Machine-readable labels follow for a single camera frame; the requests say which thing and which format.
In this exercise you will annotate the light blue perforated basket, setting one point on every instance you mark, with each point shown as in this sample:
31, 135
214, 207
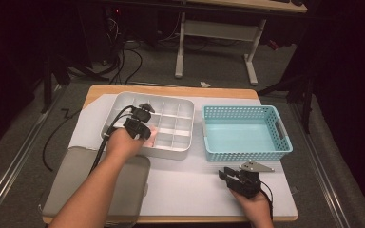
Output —
250, 156

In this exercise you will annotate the translucent grey box lid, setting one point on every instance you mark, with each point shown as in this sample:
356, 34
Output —
76, 183

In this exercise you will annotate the white divided storage box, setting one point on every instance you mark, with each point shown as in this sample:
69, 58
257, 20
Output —
174, 126

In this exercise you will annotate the person's left hand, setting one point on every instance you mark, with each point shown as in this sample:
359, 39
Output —
123, 144

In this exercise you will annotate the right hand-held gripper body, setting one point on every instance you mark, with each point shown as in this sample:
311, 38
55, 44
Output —
247, 185

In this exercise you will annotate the metal floor rail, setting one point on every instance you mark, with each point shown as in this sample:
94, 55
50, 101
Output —
320, 166
19, 155

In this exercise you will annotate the person's right hand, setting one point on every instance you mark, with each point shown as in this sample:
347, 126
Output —
253, 210

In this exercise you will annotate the white table cover sheet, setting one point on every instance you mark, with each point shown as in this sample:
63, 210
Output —
183, 193

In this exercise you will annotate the pink sock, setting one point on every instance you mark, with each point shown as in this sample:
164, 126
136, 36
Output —
153, 139

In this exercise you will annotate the black metal stand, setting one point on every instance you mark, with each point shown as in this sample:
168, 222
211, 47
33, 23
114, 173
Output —
47, 88
306, 107

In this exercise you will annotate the small red object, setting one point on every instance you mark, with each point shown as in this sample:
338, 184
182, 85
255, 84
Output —
273, 45

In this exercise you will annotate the dark equipment with red light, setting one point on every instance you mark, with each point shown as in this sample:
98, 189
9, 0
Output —
115, 19

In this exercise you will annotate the white crumpled scrap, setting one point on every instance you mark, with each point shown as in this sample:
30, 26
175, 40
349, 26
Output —
205, 84

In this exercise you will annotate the white-framed desk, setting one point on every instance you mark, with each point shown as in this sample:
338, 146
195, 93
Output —
221, 30

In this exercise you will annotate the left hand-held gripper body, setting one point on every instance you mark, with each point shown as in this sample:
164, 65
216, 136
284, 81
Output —
138, 125

